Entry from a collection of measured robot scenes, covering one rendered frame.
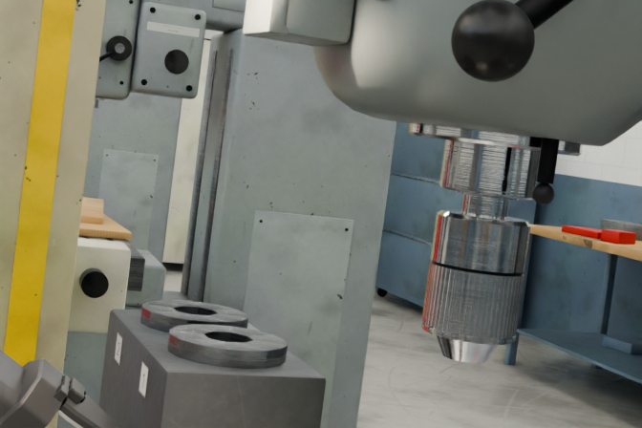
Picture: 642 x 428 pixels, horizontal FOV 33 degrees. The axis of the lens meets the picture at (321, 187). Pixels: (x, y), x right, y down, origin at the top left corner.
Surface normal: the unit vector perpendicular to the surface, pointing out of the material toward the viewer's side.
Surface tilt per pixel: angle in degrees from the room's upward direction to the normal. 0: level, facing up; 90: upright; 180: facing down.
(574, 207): 90
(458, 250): 90
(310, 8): 90
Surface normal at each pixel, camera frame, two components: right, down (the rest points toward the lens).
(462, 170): -0.67, -0.04
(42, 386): 0.62, -0.22
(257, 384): 0.36, 0.10
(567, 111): 0.23, 0.63
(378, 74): -0.60, 0.54
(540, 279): -0.93, -0.10
